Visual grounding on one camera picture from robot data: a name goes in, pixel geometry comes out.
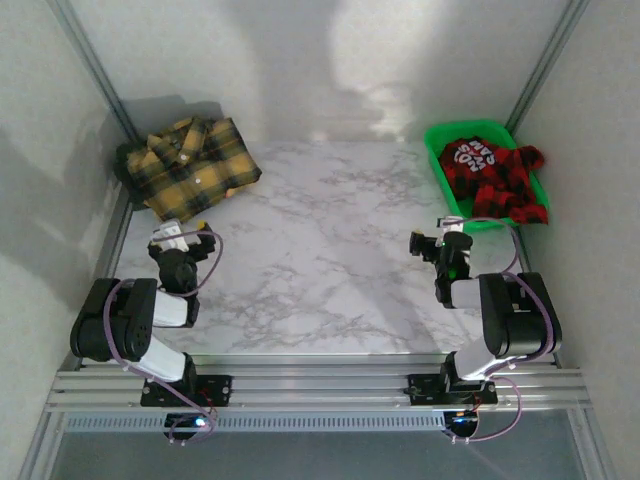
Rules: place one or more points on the red black plaid shirt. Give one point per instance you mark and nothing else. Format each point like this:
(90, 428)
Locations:
(500, 175)

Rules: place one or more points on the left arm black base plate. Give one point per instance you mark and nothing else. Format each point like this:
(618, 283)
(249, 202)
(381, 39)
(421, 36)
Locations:
(215, 390)

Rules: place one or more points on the black control board with LED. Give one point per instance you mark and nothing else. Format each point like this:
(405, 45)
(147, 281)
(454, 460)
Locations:
(187, 424)
(462, 424)

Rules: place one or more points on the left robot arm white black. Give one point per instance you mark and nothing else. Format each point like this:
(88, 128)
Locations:
(170, 307)

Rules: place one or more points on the green plastic basket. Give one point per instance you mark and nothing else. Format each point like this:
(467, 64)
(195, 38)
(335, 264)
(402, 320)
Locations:
(440, 135)

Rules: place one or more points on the aluminium frame post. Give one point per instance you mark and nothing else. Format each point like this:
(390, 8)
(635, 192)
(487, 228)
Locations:
(95, 70)
(545, 55)

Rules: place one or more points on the yellow black plaid shirt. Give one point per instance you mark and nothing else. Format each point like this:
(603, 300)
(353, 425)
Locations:
(195, 170)

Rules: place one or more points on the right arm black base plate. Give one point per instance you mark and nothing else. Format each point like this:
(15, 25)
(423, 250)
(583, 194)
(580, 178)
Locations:
(425, 390)

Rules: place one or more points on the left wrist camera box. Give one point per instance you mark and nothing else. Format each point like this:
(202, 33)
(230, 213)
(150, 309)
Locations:
(170, 234)

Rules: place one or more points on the aluminium frame rail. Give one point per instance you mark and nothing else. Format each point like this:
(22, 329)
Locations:
(320, 385)

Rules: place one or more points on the aluminium frame leg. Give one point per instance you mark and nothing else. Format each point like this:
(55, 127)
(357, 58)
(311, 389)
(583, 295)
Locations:
(592, 445)
(42, 445)

